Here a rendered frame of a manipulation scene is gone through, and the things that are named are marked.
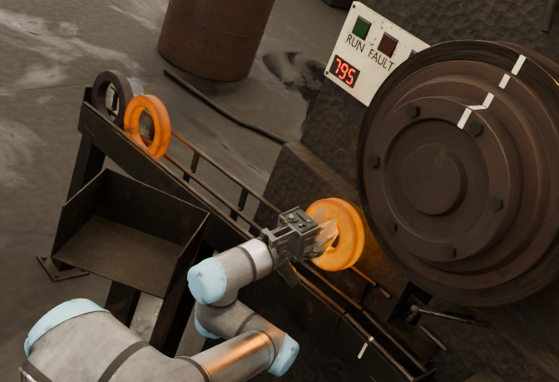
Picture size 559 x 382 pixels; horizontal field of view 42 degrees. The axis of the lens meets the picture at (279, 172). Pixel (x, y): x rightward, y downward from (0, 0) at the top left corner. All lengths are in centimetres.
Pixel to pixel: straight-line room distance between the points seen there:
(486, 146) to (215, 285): 53
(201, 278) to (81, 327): 32
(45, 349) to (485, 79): 80
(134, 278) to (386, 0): 80
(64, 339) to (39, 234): 159
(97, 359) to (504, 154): 67
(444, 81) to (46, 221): 177
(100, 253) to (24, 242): 98
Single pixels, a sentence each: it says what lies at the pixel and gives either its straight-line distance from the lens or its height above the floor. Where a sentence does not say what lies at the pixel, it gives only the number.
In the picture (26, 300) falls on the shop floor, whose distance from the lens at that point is 238.
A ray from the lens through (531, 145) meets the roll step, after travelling 120.
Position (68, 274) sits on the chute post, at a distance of 249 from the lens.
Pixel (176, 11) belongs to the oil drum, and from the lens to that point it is 420.
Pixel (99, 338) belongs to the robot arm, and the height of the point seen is 86.
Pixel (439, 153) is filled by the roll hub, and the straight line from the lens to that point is 122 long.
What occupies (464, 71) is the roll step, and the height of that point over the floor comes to 128.
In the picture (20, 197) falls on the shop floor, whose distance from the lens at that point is 280.
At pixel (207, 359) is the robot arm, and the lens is 116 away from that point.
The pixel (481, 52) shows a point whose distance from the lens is 128.
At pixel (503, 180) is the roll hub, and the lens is 117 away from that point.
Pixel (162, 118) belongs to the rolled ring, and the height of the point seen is 72.
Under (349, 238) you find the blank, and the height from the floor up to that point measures 86.
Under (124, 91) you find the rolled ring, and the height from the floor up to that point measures 70.
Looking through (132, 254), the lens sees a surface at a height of 60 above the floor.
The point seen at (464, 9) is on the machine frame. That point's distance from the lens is 148.
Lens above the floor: 159
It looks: 27 degrees down
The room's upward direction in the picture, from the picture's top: 22 degrees clockwise
